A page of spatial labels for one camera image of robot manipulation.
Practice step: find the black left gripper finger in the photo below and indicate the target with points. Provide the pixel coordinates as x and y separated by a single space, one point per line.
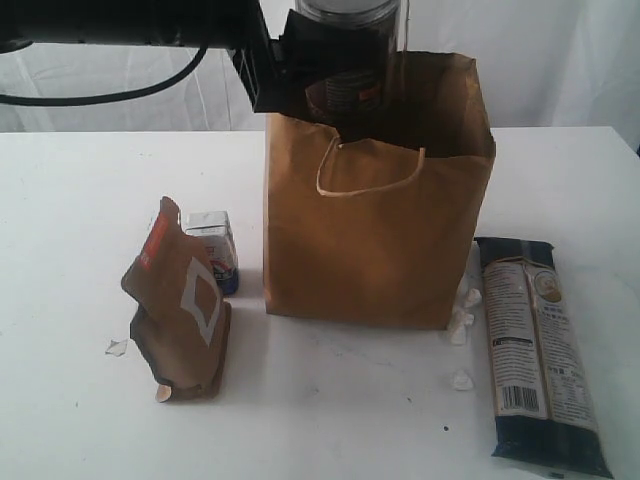
312 51

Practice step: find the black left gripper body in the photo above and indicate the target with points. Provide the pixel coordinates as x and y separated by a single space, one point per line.
270 68

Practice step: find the silver pull-tab can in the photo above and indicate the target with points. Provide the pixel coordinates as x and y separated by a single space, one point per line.
358 94

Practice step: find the white blue milk carton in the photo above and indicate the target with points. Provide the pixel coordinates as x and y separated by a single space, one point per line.
214 230

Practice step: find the brown snack pouch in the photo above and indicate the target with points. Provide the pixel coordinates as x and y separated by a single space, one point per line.
182 322

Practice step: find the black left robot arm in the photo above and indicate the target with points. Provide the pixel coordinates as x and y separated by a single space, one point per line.
202 25

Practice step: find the brown paper bag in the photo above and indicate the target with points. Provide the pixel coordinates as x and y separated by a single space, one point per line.
377 232

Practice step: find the white paper bits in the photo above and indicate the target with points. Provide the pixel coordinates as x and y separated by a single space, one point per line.
468 298

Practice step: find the white crumpled lump middle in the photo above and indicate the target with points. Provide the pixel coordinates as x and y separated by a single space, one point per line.
461 317

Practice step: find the white crumpled lump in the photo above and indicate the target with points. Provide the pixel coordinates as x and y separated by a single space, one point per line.
457 335
461 317
461 381

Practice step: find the small torn paper scrap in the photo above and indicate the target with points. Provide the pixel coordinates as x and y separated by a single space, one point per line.
117 348

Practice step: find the white crumpled lump lower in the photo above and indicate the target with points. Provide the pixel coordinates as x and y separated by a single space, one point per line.
457 335

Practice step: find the white crumpled lump far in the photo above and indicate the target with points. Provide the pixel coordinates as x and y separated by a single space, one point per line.
461 381

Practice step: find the long spaghetti packet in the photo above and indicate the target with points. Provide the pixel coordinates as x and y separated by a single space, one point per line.
543 408

